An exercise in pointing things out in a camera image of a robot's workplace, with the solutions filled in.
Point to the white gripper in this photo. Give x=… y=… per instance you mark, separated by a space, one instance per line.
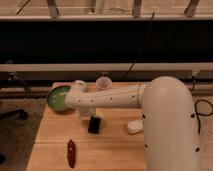
x=87 y=112

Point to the black eraser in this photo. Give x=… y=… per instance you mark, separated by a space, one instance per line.
x=94 y=125

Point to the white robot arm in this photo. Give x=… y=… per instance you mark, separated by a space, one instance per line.
x=171 y=137

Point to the white sponge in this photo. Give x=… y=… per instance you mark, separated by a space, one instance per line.
x=135 y=126

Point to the clear plastic cup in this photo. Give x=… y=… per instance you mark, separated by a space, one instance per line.
x=103 y=83

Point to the green bowl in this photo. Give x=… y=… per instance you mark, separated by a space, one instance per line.
x=56 y=98

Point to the black office chair base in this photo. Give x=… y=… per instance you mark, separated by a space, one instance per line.
x=22 y=114

